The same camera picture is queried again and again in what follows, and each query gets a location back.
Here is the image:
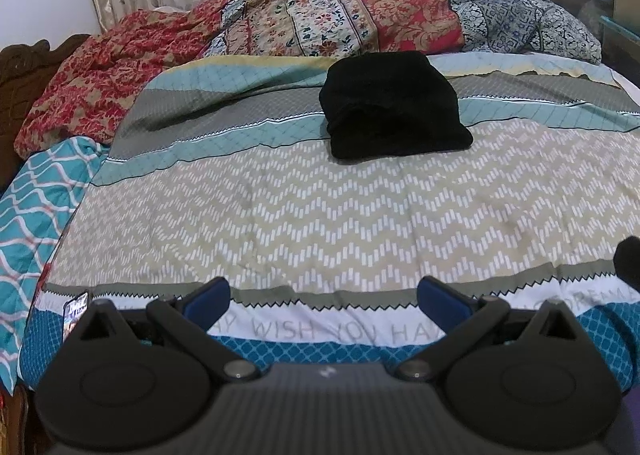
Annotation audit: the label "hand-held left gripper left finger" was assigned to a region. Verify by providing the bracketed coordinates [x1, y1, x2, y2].
[64, 277, 260, 382]

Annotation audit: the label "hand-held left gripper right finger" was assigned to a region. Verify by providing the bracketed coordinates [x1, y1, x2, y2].
[394, 276, 585, 382]

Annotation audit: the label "black pants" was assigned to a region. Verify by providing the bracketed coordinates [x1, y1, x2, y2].
[319, 51, 474, 161]

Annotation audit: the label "chevron striped bedspread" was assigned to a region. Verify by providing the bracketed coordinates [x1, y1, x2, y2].
[19, 52, 640, 395]

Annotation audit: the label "smartphone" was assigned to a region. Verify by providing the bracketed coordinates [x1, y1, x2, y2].
[62, 290, 92, 343]

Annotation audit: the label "teal wavy pattern blanket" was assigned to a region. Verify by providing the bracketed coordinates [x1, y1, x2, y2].
[0, 137, 110, 395]

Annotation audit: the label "carved wooden headboard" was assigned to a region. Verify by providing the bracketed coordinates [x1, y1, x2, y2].
[0, 34, 92, 192]

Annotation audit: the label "patchwork floral quilt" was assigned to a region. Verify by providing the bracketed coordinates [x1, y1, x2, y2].
[14, 0, 603, 160]

